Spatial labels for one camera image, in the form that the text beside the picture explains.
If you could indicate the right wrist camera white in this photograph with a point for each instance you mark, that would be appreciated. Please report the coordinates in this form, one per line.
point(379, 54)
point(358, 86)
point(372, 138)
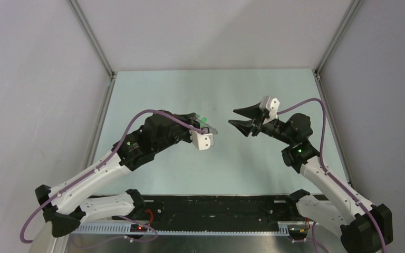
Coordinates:
point(269, 106)

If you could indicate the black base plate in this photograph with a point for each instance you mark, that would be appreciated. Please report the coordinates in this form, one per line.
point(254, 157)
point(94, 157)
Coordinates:
point(216, 213)

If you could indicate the grey cable duct strip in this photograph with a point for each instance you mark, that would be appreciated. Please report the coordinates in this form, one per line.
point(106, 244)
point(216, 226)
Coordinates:
point(124, 229)

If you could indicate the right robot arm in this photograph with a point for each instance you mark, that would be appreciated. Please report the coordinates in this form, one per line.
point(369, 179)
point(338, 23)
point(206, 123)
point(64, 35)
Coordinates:
point(360, 225)

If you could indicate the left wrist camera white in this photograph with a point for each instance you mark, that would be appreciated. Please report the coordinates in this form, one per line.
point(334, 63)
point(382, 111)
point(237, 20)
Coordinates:
point(202, 141)

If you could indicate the green tag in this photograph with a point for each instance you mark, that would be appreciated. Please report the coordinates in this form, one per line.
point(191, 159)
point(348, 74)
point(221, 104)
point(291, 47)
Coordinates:
point(204, 121)

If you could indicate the left circuit board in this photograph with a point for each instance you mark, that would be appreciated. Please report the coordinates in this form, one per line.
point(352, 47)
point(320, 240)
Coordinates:
point(136, 228)

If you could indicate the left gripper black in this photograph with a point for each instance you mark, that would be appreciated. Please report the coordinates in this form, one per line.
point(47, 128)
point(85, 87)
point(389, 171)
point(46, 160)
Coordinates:
point(190, 119)

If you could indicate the left aluminium frame post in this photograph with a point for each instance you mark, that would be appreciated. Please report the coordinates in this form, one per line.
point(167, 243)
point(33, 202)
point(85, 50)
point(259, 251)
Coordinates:
point(91, 37)

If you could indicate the circuit board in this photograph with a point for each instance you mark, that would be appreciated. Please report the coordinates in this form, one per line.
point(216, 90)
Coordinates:
point(136, 228)
point(297, 232)

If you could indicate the right aluminium frame post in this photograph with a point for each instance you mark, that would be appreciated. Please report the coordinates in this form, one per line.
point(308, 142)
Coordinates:
point(340, 31)

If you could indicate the right circuit board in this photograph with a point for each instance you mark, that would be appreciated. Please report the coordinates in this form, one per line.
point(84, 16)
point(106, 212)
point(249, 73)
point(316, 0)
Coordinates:
point(297, 232)

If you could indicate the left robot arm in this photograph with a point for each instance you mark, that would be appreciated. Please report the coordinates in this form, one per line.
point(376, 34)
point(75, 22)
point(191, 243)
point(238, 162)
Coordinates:
point(68, 205)

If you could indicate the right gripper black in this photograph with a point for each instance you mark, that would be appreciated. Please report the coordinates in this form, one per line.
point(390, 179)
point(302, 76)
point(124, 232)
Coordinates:
point(252, 112)

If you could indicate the aluminium frame post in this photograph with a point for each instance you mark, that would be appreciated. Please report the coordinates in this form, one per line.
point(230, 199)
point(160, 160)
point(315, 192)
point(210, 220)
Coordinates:
point(91, 37)
point(340, 31)

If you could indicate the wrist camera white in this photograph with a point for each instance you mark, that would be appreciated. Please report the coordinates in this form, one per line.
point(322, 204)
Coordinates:
point(202, 141)
point(269, 106)

